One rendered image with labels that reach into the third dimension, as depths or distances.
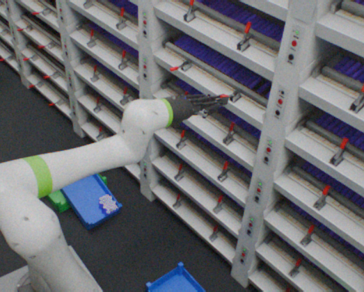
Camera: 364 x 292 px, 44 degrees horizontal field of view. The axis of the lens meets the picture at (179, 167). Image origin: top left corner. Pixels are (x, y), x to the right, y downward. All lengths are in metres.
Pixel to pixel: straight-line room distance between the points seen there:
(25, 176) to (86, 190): 1.27
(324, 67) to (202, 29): 0.47
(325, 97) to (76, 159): 0.73
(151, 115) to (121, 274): 1.05
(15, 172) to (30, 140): 1.75
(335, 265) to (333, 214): 0.21
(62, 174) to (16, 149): 1.66
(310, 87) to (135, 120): 0.53
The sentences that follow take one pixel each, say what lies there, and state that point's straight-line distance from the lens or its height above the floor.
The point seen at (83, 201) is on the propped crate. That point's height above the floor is 0.06.
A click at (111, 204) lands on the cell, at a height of 0.08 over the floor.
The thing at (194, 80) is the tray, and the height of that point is 0.89.
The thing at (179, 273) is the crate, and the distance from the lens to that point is 2.16.
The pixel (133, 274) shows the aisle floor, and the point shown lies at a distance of 2.19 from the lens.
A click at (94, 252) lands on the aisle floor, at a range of 2.28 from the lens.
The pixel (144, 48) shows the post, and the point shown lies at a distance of 1.97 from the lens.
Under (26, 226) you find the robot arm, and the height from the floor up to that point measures 1.01.
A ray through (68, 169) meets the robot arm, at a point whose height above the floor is 0.96.
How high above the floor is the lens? 1.80
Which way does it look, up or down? 42 degrees down
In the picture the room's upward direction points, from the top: 4 degrees clockwise
